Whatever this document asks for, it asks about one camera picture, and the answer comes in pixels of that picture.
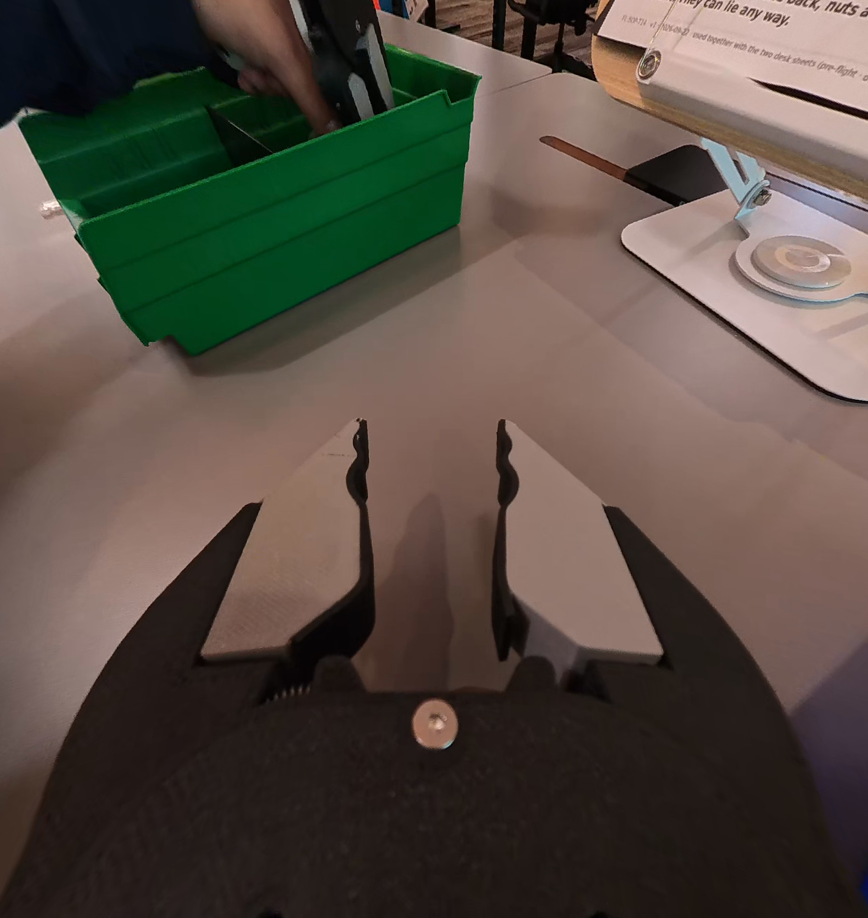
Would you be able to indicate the white stand bracket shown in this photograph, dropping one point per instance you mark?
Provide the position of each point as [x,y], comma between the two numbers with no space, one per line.
[746,186]

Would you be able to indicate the person's left forearm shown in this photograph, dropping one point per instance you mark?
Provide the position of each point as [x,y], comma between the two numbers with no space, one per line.
[82,50]

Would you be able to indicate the printed instruction sheet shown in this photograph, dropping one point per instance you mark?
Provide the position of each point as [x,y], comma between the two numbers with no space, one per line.
[764,50]

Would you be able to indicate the person's left hand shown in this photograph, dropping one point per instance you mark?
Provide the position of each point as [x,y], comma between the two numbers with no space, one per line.
[269,50]

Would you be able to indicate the green plastic bin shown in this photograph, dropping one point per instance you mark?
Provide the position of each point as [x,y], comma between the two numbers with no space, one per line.
[261,237]

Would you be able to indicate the wooden document board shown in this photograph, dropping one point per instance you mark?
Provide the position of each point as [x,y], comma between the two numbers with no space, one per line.
[620,72]

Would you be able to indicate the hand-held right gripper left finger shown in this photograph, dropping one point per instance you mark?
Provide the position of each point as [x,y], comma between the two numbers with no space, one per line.
[290,566]

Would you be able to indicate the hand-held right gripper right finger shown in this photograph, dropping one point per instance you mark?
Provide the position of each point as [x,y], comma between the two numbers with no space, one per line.
[577,566]

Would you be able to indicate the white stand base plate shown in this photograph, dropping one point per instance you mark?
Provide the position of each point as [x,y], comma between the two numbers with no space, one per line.
[692,251]

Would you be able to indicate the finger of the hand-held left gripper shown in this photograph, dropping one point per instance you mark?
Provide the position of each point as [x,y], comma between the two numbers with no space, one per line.
[355,99]
[374,64]

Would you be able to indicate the black office chair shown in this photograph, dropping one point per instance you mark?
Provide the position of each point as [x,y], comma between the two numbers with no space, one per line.
[548,29]

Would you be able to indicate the black bin divider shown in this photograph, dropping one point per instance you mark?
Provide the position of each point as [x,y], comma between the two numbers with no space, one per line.
[240,140]

